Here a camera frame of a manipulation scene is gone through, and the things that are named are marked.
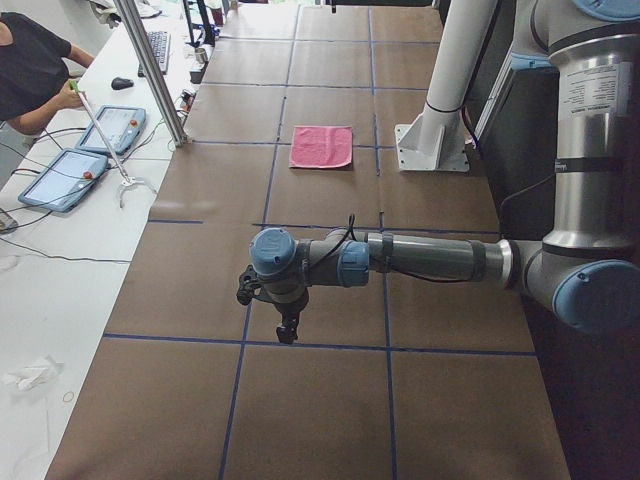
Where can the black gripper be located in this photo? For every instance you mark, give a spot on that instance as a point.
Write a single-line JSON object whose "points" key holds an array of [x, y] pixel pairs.
{"points": [[293, 303]]}

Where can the pink grey towel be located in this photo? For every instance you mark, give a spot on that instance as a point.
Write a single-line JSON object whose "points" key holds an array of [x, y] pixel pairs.
{"points": [[321, 147]]}

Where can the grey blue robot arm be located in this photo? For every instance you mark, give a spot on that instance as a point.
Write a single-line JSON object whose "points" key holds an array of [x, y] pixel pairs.
{"points": [[581, 269]]}

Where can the person's hand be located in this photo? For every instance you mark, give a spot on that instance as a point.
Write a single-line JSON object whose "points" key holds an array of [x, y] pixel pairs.
{"points": [[67, 98]]}

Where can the reacher grabber stick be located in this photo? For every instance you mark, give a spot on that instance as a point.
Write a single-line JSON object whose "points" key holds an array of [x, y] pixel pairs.
{"points": [[128, 182]]}

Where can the crumpled white tissue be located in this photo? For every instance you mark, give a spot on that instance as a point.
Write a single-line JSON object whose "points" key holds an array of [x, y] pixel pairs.
{"points": [[41, 371]]}

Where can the upper teach pendant tablet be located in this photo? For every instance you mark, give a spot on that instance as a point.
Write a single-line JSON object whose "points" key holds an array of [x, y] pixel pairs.
{"points": [[121, 124]]}

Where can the teach pendant tablet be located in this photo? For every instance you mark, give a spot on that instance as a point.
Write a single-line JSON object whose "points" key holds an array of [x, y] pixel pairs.
{"points": [[65, 181], [121, 124]]}

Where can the lower teach pendant tablet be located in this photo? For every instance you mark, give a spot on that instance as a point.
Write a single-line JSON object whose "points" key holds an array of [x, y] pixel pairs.
{"points": [[65, 181]]}

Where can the small metal cup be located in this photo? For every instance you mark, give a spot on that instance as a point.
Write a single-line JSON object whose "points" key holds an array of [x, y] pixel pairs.
{"points": [[201, 55]]}

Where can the black computer mouse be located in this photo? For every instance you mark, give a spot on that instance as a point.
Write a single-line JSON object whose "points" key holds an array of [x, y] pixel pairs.
{"points": [[119, 83]]}

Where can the black keyboard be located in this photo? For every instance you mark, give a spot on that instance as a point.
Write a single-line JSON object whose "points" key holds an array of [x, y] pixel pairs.
{"points": [[160, 46]]}

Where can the person in black shirt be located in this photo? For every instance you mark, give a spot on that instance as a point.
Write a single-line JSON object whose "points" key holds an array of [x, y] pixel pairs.
{"points": [[33, 71]]}

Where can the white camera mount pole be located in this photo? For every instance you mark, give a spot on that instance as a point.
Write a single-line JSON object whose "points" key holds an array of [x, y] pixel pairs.
{"points": [[435, 140]]}

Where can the aluminium frame post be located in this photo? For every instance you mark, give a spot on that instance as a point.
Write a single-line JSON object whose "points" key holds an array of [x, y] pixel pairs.
{"points": [[138, 36]]}

